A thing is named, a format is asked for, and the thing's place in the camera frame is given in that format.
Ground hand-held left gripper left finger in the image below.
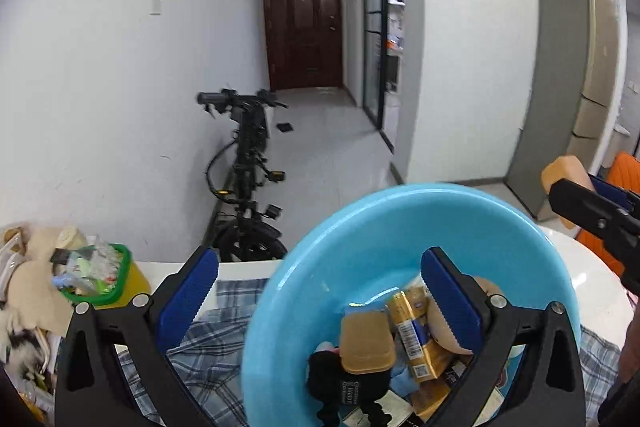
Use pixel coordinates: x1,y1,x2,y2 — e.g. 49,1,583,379
55,245,219,427

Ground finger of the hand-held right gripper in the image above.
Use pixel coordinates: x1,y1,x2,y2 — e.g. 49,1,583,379
548,178,640,261
590,173,640,219

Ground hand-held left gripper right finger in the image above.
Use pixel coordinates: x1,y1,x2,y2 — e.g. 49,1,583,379
421,247,586,427

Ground round beige box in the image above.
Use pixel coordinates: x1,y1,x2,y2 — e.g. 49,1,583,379
427,277,506,356

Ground amber soap box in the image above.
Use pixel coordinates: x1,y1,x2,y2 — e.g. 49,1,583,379
340,311,396,376
541,155,599,198

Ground slim gold box with barcode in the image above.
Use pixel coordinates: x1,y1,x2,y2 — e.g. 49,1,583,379
385,289,454,381

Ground light blue wipes packet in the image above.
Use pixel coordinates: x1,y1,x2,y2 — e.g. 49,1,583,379
389,356,417,399

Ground light blue plastic basin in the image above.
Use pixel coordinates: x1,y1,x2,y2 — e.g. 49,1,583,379
241,183,583,427

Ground black plush toy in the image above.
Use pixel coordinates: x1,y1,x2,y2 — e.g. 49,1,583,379
307,347,394,427

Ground yellow container with green rim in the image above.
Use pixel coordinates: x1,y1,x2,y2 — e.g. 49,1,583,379
52,243,151,309

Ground orange chair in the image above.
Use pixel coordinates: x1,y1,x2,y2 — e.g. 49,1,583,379
575,151,640,269

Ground blue plaid cloth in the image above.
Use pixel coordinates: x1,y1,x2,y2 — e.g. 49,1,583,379
114,277,622,427

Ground bundle of small sachets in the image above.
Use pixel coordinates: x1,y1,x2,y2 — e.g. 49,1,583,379
52,243,127,297

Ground gold and grey fridge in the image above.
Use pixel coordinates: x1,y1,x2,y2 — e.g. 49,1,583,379
505,0,621,224

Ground black bicycle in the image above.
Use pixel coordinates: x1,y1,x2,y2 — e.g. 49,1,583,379
196,89,290,264

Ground clear bread packet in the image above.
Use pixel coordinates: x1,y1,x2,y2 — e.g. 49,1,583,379
0,227,27,269

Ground black framed glass door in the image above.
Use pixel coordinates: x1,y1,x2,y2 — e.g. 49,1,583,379
360,0,406,134

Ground dark brown door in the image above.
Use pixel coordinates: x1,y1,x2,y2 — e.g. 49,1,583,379
261,0,345,92

